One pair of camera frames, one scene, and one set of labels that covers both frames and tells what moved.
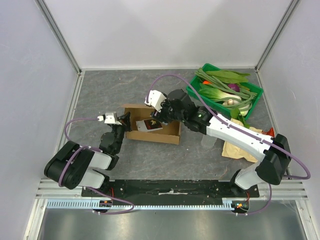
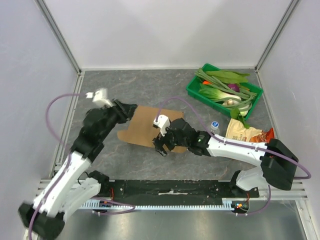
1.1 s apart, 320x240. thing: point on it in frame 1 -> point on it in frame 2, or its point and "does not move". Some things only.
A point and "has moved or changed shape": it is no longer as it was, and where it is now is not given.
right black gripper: x=162 y=114 -> x=165 y=140
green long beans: x=236 y=103 does not move
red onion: x=234 y=87 does not move
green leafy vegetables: x=229 y=77 does not move
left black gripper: x=125 y=119 -> x=122 y=111
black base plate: x=164 y=190 does not move
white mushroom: x=230 y=102 does not move
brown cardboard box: x=170 y=134 has moved or changed shape
